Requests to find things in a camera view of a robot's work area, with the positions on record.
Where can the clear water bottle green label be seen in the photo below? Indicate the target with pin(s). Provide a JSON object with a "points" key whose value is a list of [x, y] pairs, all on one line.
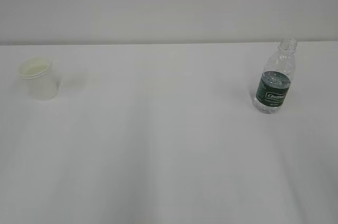
{"points": [[276, 78]]}

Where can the white paper cup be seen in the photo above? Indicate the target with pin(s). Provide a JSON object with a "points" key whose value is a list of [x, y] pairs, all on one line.
{"points": [[38, 75]]}

